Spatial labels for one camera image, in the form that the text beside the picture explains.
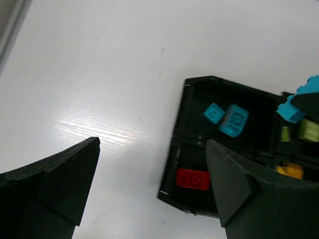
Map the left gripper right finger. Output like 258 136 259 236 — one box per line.
205 140 319 239

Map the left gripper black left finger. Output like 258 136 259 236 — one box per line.
0 137 100 239

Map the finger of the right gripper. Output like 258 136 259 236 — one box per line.
291 92 319 122

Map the red teal green lego stack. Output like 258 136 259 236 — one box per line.
277 75 319 123

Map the lime green lego plate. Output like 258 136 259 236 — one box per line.
299 119 319 142

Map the yellow rounded lego brick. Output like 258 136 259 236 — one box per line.
276 161 304 180

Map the red flower lego brick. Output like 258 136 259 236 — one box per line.
175 168 210 191

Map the teal rounded lego brick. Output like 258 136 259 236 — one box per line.
219 104 249 137

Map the small teal lego cube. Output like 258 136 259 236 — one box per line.
203 103 225 124

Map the lime lego tile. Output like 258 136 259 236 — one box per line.
280 126 291 142

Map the black four compartment tray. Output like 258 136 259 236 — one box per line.
158 76 319 217

